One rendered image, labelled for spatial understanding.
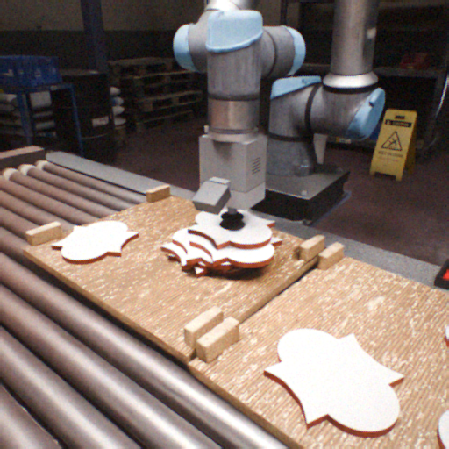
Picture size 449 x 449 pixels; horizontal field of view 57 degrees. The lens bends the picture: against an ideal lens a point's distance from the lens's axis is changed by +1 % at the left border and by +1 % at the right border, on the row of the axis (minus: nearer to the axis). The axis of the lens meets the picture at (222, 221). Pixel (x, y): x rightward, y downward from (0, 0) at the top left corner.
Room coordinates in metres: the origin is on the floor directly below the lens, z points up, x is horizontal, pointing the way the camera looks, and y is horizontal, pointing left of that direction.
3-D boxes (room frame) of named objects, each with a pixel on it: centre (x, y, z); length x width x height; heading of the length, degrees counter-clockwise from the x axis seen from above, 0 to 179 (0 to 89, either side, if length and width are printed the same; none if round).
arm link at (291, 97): (1.06, -0.18, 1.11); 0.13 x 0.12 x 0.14; 53
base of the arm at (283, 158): (1.06, -0.18, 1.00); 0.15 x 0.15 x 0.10
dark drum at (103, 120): (4.34, 1.44, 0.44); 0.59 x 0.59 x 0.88
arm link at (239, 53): (0.62, -0.02, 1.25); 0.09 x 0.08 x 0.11; 143
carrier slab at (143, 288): (0.64, 0.08, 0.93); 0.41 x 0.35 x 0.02; 49
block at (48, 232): (0.67, 0.32, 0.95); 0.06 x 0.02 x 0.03; 139
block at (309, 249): (0.61, -0.15, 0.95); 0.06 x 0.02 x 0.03; 139
